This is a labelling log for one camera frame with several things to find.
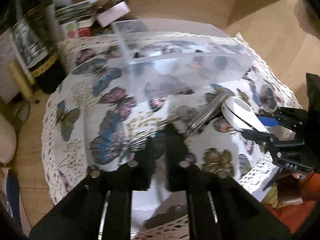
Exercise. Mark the butterfly print tablecloth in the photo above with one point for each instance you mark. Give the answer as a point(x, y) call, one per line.
point(87, 120)

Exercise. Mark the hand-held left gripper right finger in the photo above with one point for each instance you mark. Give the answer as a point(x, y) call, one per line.
point(176, 160)

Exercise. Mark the blue cloth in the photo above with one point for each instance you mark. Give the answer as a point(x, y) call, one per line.
point(11, 200)

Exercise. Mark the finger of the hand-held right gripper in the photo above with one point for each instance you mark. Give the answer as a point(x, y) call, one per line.
point(268, 121)
point(260, 136)

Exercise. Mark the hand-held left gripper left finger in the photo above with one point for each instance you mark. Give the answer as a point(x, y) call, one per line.
point(143, 166)

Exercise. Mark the cream cushion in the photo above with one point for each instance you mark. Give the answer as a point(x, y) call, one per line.
point(6, 140)

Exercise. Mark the pink box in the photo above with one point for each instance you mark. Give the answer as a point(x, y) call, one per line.
point(113, 13)

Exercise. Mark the white plastic scoop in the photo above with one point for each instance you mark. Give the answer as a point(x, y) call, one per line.
point(241, 112)

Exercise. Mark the white paper sheet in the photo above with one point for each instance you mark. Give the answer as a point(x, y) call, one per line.
point(6, 62)

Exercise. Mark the dark glass bottle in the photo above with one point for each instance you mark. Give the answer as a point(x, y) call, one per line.
point(40, 55)

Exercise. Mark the red and white box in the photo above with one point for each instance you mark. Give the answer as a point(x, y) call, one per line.
point(75, 29)

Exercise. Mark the small orange item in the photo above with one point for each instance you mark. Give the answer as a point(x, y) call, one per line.
point(196, 65)

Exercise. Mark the stack of printed papers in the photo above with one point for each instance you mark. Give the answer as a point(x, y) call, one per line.
point(75, 10)

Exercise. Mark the clear plastic container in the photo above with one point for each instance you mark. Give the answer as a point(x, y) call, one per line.
point(185, 75)

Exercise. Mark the silver metal cylinder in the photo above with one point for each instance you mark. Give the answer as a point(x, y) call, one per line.
point(210, 111)

